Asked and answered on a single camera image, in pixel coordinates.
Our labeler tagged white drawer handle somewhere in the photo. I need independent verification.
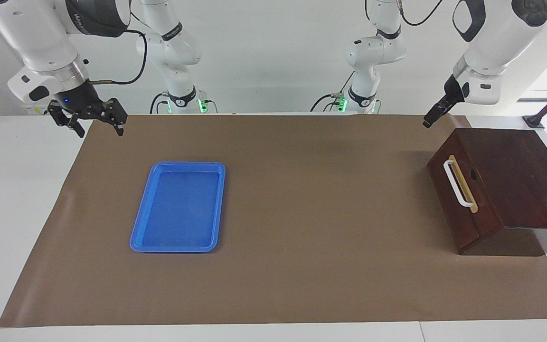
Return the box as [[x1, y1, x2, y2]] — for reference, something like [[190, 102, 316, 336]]
[[443, 160, 474, 209]]

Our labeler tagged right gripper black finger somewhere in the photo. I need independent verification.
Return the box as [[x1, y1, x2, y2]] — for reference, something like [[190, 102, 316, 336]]
[[48, 102, 85, 138], [98, 98, 128, 137]]

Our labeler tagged brown paper table mat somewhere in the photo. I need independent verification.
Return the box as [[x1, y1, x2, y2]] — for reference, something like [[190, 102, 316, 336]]
[[0, 114, 547, 328]]

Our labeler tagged black left arm base cable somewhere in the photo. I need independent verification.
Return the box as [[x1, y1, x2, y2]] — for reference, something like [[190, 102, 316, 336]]
[[310, 71, 356, 113]]

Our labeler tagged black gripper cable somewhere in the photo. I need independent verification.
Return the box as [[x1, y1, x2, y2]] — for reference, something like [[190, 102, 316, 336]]
[[88, 29, 148, 86], [398, 0, 445, 27]]

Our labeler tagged wooden drawer with dark front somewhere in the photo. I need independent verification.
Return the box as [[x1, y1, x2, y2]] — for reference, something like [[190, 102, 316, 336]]
[[427, 128, 504, 255]]

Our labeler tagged blue plastic tray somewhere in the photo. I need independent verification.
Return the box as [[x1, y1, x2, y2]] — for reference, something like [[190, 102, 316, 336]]
[[129, 161, 226, 253]]

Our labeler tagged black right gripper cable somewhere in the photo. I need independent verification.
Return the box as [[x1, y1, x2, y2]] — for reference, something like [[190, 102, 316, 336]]
[[88, 29, 148, 86]]

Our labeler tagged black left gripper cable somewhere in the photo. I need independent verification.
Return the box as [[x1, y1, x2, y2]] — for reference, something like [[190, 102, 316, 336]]
[[398, 0, 445, 27]]

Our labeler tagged dark wooden drawer cabinet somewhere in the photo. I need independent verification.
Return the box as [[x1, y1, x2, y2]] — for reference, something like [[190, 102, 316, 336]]
[[427, 127, 547, 257]]

